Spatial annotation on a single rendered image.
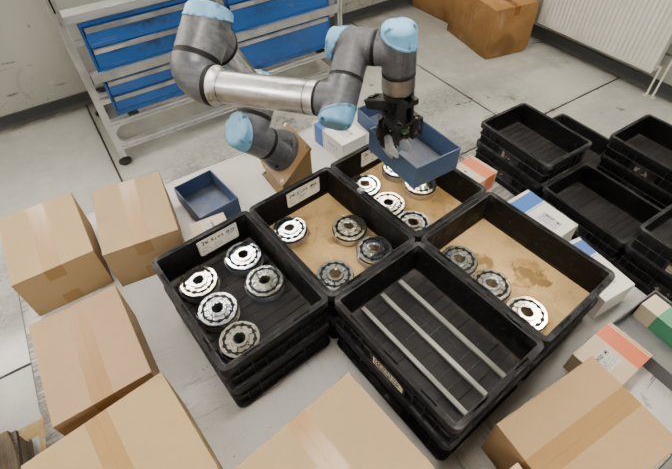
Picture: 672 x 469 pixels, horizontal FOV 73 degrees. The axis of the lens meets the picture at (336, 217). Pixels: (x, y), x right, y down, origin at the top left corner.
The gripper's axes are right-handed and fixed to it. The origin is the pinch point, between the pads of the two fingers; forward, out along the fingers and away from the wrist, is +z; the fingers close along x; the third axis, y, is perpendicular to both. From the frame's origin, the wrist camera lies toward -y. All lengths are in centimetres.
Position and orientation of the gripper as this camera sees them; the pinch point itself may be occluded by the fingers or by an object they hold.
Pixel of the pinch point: (391, 152)
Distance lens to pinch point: 120.5
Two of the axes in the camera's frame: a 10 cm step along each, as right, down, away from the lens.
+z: 0.8, 6.5, 7.6
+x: 8.5, -4.4, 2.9
